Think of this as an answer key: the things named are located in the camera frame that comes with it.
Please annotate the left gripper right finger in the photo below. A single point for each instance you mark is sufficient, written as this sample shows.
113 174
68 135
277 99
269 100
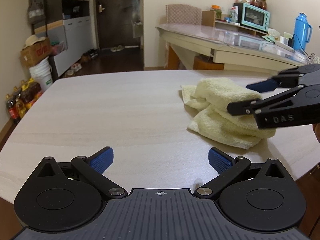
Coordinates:
255 196

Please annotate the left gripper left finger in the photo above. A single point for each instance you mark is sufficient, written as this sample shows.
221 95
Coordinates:
66 195

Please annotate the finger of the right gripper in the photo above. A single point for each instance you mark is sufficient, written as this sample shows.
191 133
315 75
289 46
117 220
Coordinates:
306 75
301 99

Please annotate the red jar on oven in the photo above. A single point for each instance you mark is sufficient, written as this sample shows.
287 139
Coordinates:
262 4

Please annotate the wooden shelf riser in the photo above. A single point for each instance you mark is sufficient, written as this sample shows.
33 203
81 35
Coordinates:
209 19

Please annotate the cream dining table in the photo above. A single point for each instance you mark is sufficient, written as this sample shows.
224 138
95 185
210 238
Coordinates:
235 50

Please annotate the dark wooden door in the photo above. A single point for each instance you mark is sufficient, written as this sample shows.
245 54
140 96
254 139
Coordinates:
115 19

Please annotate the straw hat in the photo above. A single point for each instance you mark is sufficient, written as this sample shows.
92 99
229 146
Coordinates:
33 39

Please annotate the hanging grey bag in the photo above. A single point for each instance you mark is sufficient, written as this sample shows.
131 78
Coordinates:
35 11

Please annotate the white plastic bucket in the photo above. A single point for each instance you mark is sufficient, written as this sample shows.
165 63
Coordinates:
42 73

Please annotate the blue thermos jug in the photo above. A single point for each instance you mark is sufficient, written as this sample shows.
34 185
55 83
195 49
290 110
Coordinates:
302 32

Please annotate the quilted pink chair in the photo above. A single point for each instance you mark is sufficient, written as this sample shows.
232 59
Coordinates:
183 14

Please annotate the grey white cabinet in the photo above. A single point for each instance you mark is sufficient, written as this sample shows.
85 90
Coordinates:
69 24

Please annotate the cardboard box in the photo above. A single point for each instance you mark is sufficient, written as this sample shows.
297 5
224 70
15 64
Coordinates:
33 55

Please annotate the teal toaster oven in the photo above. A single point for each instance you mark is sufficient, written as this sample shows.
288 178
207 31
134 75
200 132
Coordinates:
253 17

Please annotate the pale yellow towel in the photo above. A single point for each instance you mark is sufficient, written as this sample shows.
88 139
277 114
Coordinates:
210 97

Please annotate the orange lid jar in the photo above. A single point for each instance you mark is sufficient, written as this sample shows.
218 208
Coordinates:
217 10

